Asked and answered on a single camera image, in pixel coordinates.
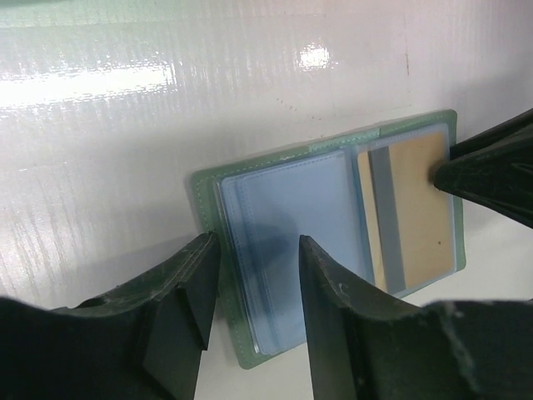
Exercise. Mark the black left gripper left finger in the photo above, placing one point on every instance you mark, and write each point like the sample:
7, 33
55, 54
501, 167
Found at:
141, 340

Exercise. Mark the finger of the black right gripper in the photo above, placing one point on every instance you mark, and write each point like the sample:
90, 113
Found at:
498, 177
492, 135

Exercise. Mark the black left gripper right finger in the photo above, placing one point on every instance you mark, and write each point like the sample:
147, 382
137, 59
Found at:
364, 343

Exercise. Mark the grey-green card holder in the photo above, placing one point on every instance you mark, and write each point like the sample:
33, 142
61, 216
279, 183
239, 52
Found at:
261, 206

